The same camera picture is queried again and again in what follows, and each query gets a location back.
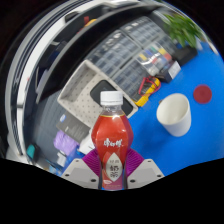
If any clear organizer with coloured parts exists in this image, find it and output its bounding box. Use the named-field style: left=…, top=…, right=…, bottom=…
left=136, top=44, right=174, bottom=76

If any grey small-parts drawer cabinet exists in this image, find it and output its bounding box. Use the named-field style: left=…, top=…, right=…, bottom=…
left=87, top=30, right=141, bottom=79
left=121, top=15, right=168, bottom=48
left=111, top=59, right=151, bottom=98

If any yellow multimeter with red leads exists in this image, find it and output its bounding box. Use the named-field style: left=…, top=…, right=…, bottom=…
left=131, top=75, right=163, bottom=108

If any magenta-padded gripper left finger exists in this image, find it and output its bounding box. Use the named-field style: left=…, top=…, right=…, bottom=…
left=62, top=148, right=101, bottom=190

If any purple plastic bag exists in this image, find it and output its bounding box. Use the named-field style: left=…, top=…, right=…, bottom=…
left=53, top=129, right=80, bottom=158

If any flat round red coaster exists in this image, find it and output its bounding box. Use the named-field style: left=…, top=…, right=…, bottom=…
left=193, top=84, right=213, bottom=105

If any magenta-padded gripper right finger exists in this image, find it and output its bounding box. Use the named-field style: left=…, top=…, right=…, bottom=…
left=123, top=148, right=166, bottom=190

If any green potted plant white pot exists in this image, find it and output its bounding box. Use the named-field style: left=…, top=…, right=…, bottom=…
left=162, top=13, right=205, bottom=49

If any dark grey flat box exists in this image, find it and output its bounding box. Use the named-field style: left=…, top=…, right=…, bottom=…
left=55, top=113, right=92, bottom=141

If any white paper cup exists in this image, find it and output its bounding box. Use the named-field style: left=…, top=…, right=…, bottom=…
left=156, top=92, right=193, bottom=138

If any black case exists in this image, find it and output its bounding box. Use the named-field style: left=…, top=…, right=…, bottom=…
left=174, top=44, right=198, bottom=66

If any red drink bottle white cap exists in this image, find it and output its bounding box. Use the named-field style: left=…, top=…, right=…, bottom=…
left=90, top=90, right=135, bottom=191

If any white pegboard tray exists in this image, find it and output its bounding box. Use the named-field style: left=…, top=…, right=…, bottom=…
left=57, top=59, right=139, bottom=129

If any black box with white label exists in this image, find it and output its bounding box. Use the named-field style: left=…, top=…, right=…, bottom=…
left=159, top=60, right=183, bottom=84

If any yellow tool with red leads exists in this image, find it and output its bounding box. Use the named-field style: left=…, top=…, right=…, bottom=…
left=83, top=18, right=98, bottom=28

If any black rectangular device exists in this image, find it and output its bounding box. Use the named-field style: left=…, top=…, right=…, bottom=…
left=89, top=79, right=126, bottom=108

